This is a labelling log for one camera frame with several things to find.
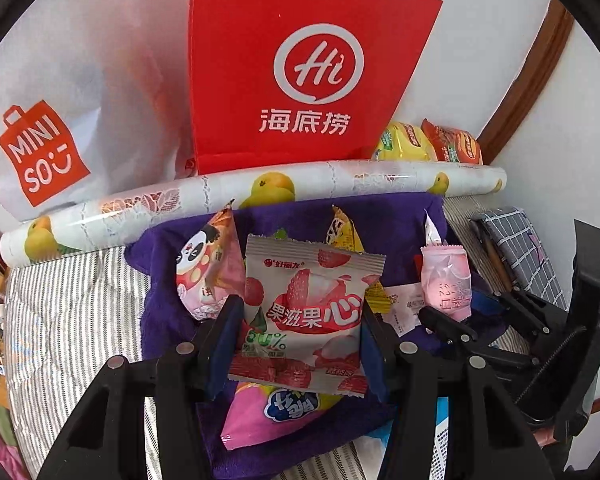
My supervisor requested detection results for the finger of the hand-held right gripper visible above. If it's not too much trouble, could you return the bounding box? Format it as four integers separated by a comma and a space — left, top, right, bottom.
479, 289, 569, 344
419, 304, 537, 377

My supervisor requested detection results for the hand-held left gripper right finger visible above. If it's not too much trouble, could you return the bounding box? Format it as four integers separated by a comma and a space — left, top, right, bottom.
361, 309, 561, 480

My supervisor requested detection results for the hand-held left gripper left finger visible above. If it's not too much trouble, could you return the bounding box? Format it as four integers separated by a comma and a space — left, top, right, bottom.
36, 295, 246, 480

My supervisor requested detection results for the blue snack packet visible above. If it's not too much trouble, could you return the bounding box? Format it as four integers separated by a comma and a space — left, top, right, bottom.
471, 287, 507, 335

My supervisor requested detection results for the small pink snack packet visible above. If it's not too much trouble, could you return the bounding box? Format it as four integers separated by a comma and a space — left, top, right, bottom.
420, 242, 474, 322

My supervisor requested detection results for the pale pink snowflake snack packet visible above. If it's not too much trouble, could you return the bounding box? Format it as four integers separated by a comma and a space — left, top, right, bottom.
384, 282, 426, 336

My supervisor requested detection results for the pink packet with blue logo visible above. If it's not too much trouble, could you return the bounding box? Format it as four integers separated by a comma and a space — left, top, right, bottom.
222, 382, 331, 456

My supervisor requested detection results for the pink panda snack packet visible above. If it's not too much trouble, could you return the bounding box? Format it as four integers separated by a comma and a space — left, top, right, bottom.
175, 200, 246, 321

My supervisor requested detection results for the pink lychee jelly packet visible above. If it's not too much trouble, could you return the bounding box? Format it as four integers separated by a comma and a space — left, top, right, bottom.
228, 234, 386, 395

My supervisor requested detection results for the white red small packet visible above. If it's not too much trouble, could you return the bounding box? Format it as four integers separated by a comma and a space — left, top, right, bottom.
422, 210, 447, 249

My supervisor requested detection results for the yellow snack packet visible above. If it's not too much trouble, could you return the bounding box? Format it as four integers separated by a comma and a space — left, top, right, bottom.
325, 204, 395, 315

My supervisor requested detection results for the purple fabric basket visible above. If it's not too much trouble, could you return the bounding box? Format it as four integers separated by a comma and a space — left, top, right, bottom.
125, 194, 506, 480

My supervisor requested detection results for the blue plaid folded cloth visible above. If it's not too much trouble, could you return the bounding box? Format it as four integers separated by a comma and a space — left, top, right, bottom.
472, 206, 568, 311

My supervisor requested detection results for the brown flat board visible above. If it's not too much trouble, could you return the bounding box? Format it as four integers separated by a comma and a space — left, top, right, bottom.
472, 220, 513, 291

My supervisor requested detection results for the grey striped quilted mat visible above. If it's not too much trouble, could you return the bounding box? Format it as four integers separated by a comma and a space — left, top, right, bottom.
0, 195, 546, 480

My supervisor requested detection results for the orange chips bag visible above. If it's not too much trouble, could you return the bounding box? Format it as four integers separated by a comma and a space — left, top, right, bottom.
421, 119, 483, 165

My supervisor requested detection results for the fruit print paper roll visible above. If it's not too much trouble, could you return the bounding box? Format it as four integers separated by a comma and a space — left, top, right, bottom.
0, 158, 508, 266

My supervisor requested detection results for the yellow chips bag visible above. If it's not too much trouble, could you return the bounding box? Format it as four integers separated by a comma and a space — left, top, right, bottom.
372, 122, 436, 162

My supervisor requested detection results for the red paper shopping bag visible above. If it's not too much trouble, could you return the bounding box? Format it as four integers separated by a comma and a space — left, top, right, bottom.
187, 0, 443, 173

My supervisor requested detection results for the white plastic shopping bag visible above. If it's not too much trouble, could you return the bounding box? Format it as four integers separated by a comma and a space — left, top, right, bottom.
0, 0, 201, 221

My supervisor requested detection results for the brown wooden door frame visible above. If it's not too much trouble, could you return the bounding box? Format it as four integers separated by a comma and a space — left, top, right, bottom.
477, 0, 576, 158

